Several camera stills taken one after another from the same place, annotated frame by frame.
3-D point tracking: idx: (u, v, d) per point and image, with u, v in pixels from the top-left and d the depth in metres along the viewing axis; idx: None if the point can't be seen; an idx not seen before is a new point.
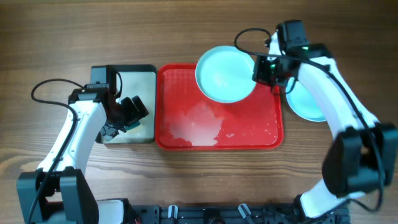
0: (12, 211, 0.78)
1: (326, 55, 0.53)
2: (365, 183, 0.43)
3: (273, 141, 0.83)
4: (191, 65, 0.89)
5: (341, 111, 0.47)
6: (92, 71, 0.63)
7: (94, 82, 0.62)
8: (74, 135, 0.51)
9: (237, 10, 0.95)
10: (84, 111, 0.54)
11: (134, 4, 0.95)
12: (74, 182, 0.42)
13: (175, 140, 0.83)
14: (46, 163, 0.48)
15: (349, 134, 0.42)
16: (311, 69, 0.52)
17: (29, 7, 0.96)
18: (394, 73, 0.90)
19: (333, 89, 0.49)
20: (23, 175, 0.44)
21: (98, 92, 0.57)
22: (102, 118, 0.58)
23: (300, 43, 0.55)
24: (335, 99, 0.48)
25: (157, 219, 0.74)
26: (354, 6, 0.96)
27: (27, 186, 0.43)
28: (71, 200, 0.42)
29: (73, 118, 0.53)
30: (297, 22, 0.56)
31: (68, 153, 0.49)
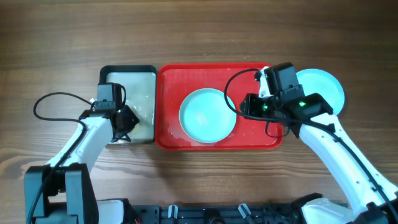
0: (12, 211, 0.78)
1: (328, 109, 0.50)
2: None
3: (273, 142, 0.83)
4: (191, 65, 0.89)
5: (359, 183, 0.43)
6: (98, 88, 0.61)
7: (101, 99, 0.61)
8: (83, 140, 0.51)
9: (237, 10, 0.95)
10: (94, 123, 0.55)
11: (134, 4, 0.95)
12: (79, 173, 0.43)
13: (175, 141, 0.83)
14: (53, 160, 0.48)
15: (370, 215, 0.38)
16: (313, 130, 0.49)
17: (28, 7, 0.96)
18: (394, 73, 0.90)
19: (344, 156, 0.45)
20: (30, 168, 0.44)
21: (107, 111, 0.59)
22: (108, 132, 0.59)
23: (294, 92, 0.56)
24: (347, 171, 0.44)
25: (157, 219, 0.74)
26: (354, 6, 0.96)
27: (33, 180, 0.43)
28: (74, 191, 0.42)
29: (83, 128, 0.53)
30: (287, 70, 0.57)
31: (76, 153, 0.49)
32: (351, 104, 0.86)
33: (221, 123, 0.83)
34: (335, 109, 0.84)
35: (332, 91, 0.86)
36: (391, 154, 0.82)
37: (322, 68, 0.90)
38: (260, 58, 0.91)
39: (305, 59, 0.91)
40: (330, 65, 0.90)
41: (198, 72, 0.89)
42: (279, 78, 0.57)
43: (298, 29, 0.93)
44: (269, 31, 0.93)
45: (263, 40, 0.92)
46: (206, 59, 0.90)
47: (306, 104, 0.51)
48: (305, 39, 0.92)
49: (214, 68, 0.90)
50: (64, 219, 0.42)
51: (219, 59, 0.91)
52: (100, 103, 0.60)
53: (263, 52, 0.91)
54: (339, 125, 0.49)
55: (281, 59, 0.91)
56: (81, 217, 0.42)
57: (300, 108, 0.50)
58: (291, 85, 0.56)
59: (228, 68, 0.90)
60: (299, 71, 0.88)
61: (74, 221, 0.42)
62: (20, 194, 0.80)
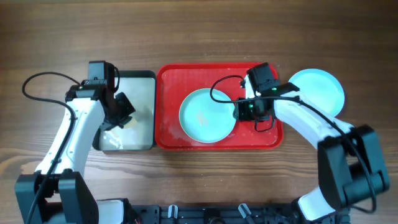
0: (12, 211, 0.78)
1: (295, 89, 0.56)
2: (361, 191, 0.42)
3: (274, 141, 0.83)
4: (191, 65, 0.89)
5: (318, 127, 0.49)
6: (89, 66, 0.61)
7: (91, 78, 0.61)
8: (73, 134, 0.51)
9: (237, 10, 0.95)
10: (83, 109, 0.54)
11: (134, 4, 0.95)
12: (73, 186, 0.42)
13: (175, 141, 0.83)
14: (43, 165, 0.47)
15: (329, 143, 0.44)
16: (283, 103, 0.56)
17: (29, 7, 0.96)
18: (394, 73, 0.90)
19: (307, 114, 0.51)
20: (20, 178, 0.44)
21: (96, 89, 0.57)
22: (99, 115, 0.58)
23: (270, 84, 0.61)
24: (310, 123, 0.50)
25: (157, 219, 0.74)
26: (354, 6, 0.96)
27: (25, 190, 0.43)
28: (70, 203, 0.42)
29: (71, 117, 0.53)
30: (264, 66, 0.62)
31: (66, 154, 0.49)
32: (351, 104, 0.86)
33: (221, 122, 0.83)
34: (336, 109, 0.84)
35: (331, 91, 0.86)
36: (391, 154, 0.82)
37: (322, 68, 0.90)
38: (260, 58, 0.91)
39: (305, 59, 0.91)
40: (330, 65, 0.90)
41: (198, 72, 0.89)
42: (257, 74, 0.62)
43: (298, 29, 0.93)
44: (269, 30, 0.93)
45: (264, 40, 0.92)
46: (206, 59, 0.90)
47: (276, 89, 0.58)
48: (305, 39, 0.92)
49: (214, 68, 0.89)
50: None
51: (219, 59, 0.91)
52: (91, 81, 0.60)
53: (263, 52, 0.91)
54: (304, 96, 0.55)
55: (282, 59, 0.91)
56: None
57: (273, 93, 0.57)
58: (269, 79, 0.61)
59: (228, 68, 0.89)
60: (299, 71, 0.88)
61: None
62: None
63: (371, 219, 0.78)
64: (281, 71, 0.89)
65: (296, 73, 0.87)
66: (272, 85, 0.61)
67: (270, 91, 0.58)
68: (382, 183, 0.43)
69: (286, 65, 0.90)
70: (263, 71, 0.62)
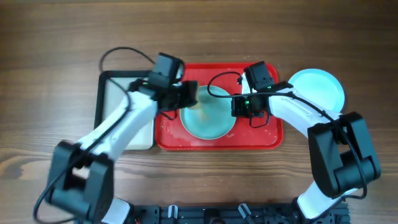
0: (12, 211, 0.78)
1: (290, 86, 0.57)
2: (352, 177, 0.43)
3: (273, 141, 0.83)
4: (191, 65, 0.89)
5: (308, 116, 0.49)
6: (160, 57, 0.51)
7: (156, 72, 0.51)
8: (121, 124, 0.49)
9: (237, 10, 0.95)
10: (138, 105, 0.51)
11: (134, 4, 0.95)
12: (102, 171, 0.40)
13: (175, 140, 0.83)
14: (86, 139, 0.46)
15: (319, 128, 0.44)
16: (276, 99, 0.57)
17: (29, 7, 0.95)
18: (394, 73, 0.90)
19: (299, 106, 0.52)
20: (63, 142, 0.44)
21: (157, 92, 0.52)
22: (150, 114, 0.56)
23: (266, 83, 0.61)
24: (302, 114, 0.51)
25: (157, 219, 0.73)
26: (354, 6, 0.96)
27: (62, 155, 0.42)
28: (93, 185, 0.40)
29: (126, 107, 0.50)
30: (261, 65, 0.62)
31: (110, 139, 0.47)
32: (351, 104, 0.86)
33: (220, 117, 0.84)
34: (336, 109, 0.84)
35: (331, 91, 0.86)
36: (391, 154, 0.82)
37: (322, 68, 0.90)
38: (260, 58, 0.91)
39: (305, 58, 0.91)
40: (330, 65, 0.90)
41: (198, 72, 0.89)
42: (254, 71, 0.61)
43: (298, 29, 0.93)
44: (269, 30, 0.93)
45: (264, 40, 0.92)
46: (206, 59, 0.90)
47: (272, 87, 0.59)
48: (305, 39, 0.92)
49: (214, 68, 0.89)
50: (77, 203, 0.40)
51: (219, 59, 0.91)
52: (153, 76, 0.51)
53: (263, 52, 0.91)
54: (297, 91, 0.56)
55: (282, 59, 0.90)
56: (91, 208, 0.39)
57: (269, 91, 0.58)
58: (265, 78, 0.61)
59: (228, 68, 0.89)
60: (300, 71, 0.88)
61: (84, 210, 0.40)
62: (20, 194, 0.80)
63: (371, 219, 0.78)
64: (281, 71, 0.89)
65: (296, 73, 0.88)
66: (268, 84, 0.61)
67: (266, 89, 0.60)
68: (372, 169, 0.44)
69: (287, 65, 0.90)
70: (259, 70, 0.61)
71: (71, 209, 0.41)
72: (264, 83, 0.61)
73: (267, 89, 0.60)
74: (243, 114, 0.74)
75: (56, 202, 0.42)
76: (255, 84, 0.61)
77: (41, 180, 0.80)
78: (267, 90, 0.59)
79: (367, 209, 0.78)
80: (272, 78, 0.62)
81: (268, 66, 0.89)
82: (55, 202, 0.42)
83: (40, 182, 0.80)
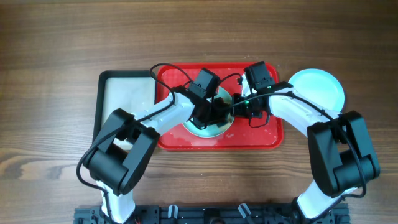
0: (12, 211, 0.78)
1: (289, 86, 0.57)
2: (352, 177, 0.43)
3: (273, 141, 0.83)
4: (192, 65, 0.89)
5: (308, 116, 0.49)
6: (201, 73, 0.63)
7: (196, 83, 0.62)
8: (166, 112, 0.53)
9: (237, 10, 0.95)
10: (181, 101, 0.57)
11: (134, 4, 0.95)
12: (150, 140, 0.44)
13: (175, 140, 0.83)
14: (138, 113, 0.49)
15: (318, 127, 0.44)
16: (276, 99, 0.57)
17: (29, 7, 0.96)
18: (394, 73, 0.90)
19: (299, 106, 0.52)
20: (119, 110, 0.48)
21: (196, 98, 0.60)
22: (186, 116, 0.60)
23: (266, 83, 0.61)
24: (302, 114, 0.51)
25: (157, 219, 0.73)
26: (354, 6, 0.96)
27: (117, 119, 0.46)
28: (137, 153, 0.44)
29: (171, 101, 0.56)
30: (260, 65, 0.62)
31: (157, 119, 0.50)
32: (351, 104, 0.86)
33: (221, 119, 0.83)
34: (336, 108, 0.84)
35: (332, 91, 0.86)
36: (391, 154, 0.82)
37: (322, 68, 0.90)
38: (260, 58, 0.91)
39: (305, 59, 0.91)
40: (330, 65, 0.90)
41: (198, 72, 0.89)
42: (254, 71, 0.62)
43: (298, 29, 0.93)
44: (270, 31, 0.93)
45: (263, 40, 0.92)
46: (206, 59, 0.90)
47: (272, 87, 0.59)
48: (305, 39, 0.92)
49: (214, 68, 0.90)
50: (114, 168, 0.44)
51: (220, 58, 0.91)
52: (194, 86, 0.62)
53: (263, 52, 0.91)
54: (296, 90, 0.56)
55: (282, 59, 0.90)
56: (129, 174, 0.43)
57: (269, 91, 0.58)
58: (265, 78, 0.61)
59: (228, 68, 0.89)
60: (300, 71, 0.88)
61: (121, 175, 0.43)
62: (20, 194, 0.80)
63: (371, 218, 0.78)
64: (281, 71, 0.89)
65: (296, 73, 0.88)
66: (267, 84, 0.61)
67: (265, 89, 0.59)
68: (372, 168, 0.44)
69: (287, 65, 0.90)
70: (259, 69, 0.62)
71: (108, 173, 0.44)
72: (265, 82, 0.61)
73: (267, 89, 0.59)
74: (243, 114, 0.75)
75: (96, 163, 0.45)
76: (255, 85, 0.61)
77: (41, 180, 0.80)
78: (266, 90, 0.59)
79: (367, 209, 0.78)
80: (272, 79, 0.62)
81: (268, 66, 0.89)
82: (94, 163, 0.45)
83: (40, 182, 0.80)
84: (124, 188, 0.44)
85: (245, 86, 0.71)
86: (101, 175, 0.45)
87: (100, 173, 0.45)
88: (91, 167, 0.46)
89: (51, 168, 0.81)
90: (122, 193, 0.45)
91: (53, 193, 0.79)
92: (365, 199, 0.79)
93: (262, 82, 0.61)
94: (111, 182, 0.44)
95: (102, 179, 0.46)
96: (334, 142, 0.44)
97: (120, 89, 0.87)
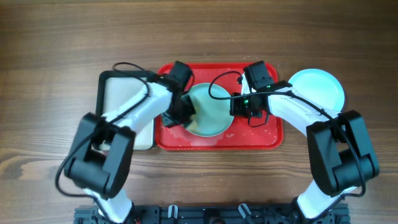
0: (13, 211, 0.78)
1: (288, 86, 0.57)
2: (352, 176, 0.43)
3: (274, 141, 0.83)
4: (191, 65, 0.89)
5: (307, 115, 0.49)
6: (175, 65, 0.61)
7: (171, 74, 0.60)
8: (140, 107, 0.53)
9: (237, 10, 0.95)
10: (156, 93, 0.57)
11: (134, 4, 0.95)
12: (125, 140, 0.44)
13: (175, 140, 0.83)
14: (110, 114, 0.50)
15: (318, 127, 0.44)
16: (275, 98, 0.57)
17: (29, 7, 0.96)
18: (394, 73, 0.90)
19: (298, 105, 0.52)
20: (89, 115, 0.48)
21: (173, 83, 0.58)
22: (165, 106, 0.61)
23: (265, 82, 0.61)
24: (301, 113, 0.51)
25: (157, 219, 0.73)
26: (354, 6, 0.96)
27: (88, 126, 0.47)
28: (115, 155, 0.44)
29: (146, 93, 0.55)
30: (260, 64, 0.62)
31: (131, 117, 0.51)
32: (350, 104, 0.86)
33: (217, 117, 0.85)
34: (336, 108, 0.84)
35: (332, 91, 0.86)
36: (390, 154, 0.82)
37: (322, 68, 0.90)
38: (260, 58, 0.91)
39: (305, 58, 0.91)
40: (330, 65, 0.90)
41: (198, 71, 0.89)
42: (253, 71, 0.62)
43: (298, 29, 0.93)
44: (270, 31, 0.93)
45: (264, 40, 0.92)
46: (206, 59, 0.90)
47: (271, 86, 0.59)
48: (305, 39, 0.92)
49: (214, 68, 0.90)
50: (96, 173, 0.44)
51: (219, 59, 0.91)
52: (169, 76, 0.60)
53: (263, 52, 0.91)
54: (295, 90, 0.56)
55: (282, 59, 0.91)
56: (111, 177, 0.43)
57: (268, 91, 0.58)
58: (265, 77, 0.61)
59: (228, 68, 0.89)
60: (300, 71, 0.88)
61: (104, 179, 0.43)
62: (20, 194, 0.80)
63: (370, 218, 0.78)
64: (281, 71, 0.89)
65: (296, 73, 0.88)
66: (267, 83, 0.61)
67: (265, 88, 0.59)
68: (371, 167, 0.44)
69: (286, 65, 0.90)
70: (259, 68, 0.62)
71: (90, 180, 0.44)
72: (266, 81, 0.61)
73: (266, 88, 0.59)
74: (242, 113, 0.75)
75: (77, 172, 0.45)
76: (254, 84, 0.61)
77: (41, 180, 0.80)
78: (265, 89, 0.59)
79: (367, 209, 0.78)
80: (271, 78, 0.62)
81: (269, 66, 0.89)
82: (74, 173, 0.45)
83: (40, 182, 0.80)
84: (109, 192, 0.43)
85: (244, 85, 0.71)
86: (84, 182, 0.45)
87: (83, 181, 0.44)
88: (73, 177, 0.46)
89: (51, 168, 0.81)
90: (109, 196, 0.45)
91: (53, 193, 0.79)
92: (364, 199, 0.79)
93: (261, 80, 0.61)
94: (94, 188, 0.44)
95: (86, 187, 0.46)
96: (333, 142, 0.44)
97: (120, 88, 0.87)
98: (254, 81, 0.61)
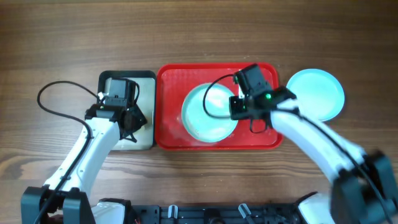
0: (12, 211, 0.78)
1: (290, 96, 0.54)
2: (377, 218, 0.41)
3: (273, 141, 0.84)
4: (191, 65, 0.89)
5: (328, 153, 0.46)
6: (111, 82, 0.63)
7: (112, 94, 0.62)
8: (87, 152, 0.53)
9: (237, 10, 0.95)
10: (99, 129, 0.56)
11: (134, 4, 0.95)
12: (77, 202, 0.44)
13: (175, 140, 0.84)
14: (53, 180, 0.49)
15: (344, 177, 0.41)
16: (282, 116, 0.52)
17: (29, 7, 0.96)
18: (394, 73, 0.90)
19: (313, 133, 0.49)
20: (30, 190, 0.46)
21: (117, 109, 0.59)
22: (116, 135, 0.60)
23: (262, 88, 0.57)
24: (316, 144, 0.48)
25: (157, 219, 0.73)
26: (354, 6, 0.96)
27: (32, 202, 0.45)
28: (73, 220, 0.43)
29: (87, 135, 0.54)
30: (254, 68, 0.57)
31: (76, 172, 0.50)
32: (351, 104, 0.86)
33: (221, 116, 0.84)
34: (336, 109, 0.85)
35: (331, 91, 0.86)
36: (390, 154, 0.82)
37: (322, 68, 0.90)
38: (260, 58, 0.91)
39: (305, 58, 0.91)
40: (330, 65, 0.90)
41: (198, 72, 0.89)
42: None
43: (299, 29, 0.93)
44: (270, 31, 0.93)
45: (264, 40, 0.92)
46: (206, 59, 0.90)
47: (272, 96, 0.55)
48: (305, 39, 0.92)
49: (213, 68, 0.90)
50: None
51: (219, 59, 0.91)
52: (110, 99, 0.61)
53: (263, 52, 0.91)
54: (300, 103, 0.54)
55: (282, 59, 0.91)
56: None
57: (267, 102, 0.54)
58: (260, 82, 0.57)
59: (228, 68, 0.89)
60: (300, 71, 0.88)
61: None
62: (19, 194, 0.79)
63: None
64: (281, 71, 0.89)
65: (296, 73, 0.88)
66: (263, 89, 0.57)
67: (265, 99, 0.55)
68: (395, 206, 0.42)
69: (286, 65, 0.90)
70: (252, 71, 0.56)
71: None
72: (263, 87, 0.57)
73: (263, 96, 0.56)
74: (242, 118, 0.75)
75: None
76: (250, 92, 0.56)
77: (41, 180, 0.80)
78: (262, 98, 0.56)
79: None
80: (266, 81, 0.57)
81: (269, 66, 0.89)
82: None
83: (40, 182, 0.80)
84: None
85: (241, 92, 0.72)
86: None
87: None
88: None
89: (51, 168, 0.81)
90: None
91: None
92: None
93: (258, 87, 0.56)
94: None
95: None
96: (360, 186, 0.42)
97: None
98: (250, 89, 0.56)
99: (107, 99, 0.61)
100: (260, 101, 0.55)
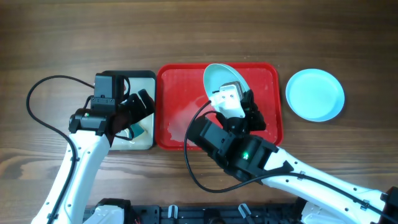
0: (12, 211, 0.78)
1: (270, 150, 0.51)
2: None
3: (274, 141, 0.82)
4: (191, 65, 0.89)
5: (348, 210, 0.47)
6: (96, 79, 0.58)
7: (98, 95, 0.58)
8: (73, 181, 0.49)
9: (237, 10, 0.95)
10: (85, 149, 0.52)
11: (134, 4, 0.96)
12: None
13: (175, 141, 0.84)
14: (40, 219, 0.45)
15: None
16: (280, 179, 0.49)
17: (29, 7, 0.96)
18: (393, 73, 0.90)
19: (324, 193, 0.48)
20: None
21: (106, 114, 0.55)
22: (104, 152, 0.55)
23: (229, 143, 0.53)
24: (332, 203, 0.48)
25: (157, 219, 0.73)
26: (354, 6, 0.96)
27: None
28: None
29: (73, 158, 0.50)
30: (211, 125, 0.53)
31: (64, 206, 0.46)
32: (351, 104, 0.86)
33: None
34: (335, 109, 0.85)
35: (331, 91, 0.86)
36: (392, 154, 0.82)
37: (322, 68, 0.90)
38: (260, 58, 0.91)
39: (305, 58, 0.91)
40: (330, 65, 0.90)
41: (198, 72, 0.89)
42: (224, 113, 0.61)
43: (299, 29, 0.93)
44: (270, 31, 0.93)
45: (264, 40, 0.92)
46: (206, 59, 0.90)
47: (249, 155, 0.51)
48: (305, 39, 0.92)
49: None
50: None
51: (219, 59, 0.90)
52: (97, 100, 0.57)
53: (263, 52, 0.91)
54: (282, 152, 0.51)
55: (281, 59, 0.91)
56: None
57: (246, 164, 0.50)
58: (223, 138, 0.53)
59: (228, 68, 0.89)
60: (300, 71, 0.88)
61: None
62: (19, 194, 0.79)
63: None
64: (281, 71, 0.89)
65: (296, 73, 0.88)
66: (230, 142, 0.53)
67: (245, 160, 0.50)
68: None
69: (286, 65, 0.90)
70: (211, 129, 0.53)
71: None
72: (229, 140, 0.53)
73: (234, 153, 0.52)
74: None
75: None
76: (220, 153, 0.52)
77: (41, 180, 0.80)
78: (235, 156, 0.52)
79: None
80: (228, 133, 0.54)
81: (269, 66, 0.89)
82: None
83: (40, 182, 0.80)
84: None
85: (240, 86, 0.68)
86: None
87: None
88: None
89: (51, 168, 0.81)
90: None
91: None
92: None
93: (225, 144, 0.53)
94: None
95: None
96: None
97: None
98: (220, 149, 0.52)
99: (93, 101, 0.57)
100: (237, 163, 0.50)
